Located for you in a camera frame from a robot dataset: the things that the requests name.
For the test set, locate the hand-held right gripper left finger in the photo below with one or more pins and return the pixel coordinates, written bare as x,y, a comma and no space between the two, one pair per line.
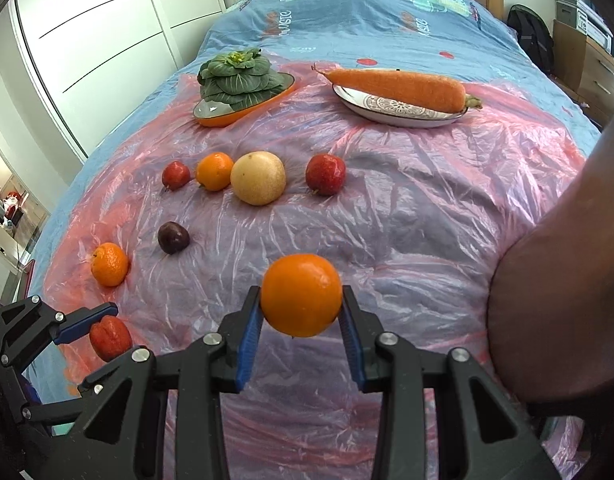
249,340

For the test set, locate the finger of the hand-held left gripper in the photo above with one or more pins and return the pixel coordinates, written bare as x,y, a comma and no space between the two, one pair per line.
52,412
79,329

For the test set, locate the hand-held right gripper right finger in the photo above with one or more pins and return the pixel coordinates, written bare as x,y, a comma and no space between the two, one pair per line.
350,340

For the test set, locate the large orange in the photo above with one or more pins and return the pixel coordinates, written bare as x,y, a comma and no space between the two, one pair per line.
302,295

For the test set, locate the small orange mandarin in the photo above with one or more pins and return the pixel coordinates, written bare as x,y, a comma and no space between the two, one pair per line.
109,264
215,171

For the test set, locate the dark purple plum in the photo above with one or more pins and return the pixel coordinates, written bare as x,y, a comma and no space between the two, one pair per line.
173,237

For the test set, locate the small red apple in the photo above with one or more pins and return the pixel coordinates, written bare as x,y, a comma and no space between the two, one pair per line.
176,175

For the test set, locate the pink plastic sheet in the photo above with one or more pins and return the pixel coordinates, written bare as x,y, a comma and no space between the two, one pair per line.
387,240

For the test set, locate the yellow round pear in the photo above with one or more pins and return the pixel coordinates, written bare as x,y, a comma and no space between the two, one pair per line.
258,178

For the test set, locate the orange oval plate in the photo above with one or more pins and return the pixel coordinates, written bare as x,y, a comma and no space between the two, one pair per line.
222,119

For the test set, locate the white patterned plate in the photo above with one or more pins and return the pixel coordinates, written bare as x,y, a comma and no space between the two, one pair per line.
387,112

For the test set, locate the large carrot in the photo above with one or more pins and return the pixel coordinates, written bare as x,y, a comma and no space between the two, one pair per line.
397,87

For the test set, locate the green bok choy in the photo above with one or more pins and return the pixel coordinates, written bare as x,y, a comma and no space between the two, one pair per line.
237,82

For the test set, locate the white wardrobe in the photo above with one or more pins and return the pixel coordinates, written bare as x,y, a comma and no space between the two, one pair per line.
112,20

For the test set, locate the blue printed blanket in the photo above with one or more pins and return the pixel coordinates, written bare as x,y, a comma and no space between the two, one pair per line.
362,15

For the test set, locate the black backpack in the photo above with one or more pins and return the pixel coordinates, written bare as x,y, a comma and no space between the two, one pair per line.
529,35

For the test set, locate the wooden nightstand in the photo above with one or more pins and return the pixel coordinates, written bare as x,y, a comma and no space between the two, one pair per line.
582,70

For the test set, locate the grey storage box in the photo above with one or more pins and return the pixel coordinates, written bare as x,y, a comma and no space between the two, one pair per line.
565,7

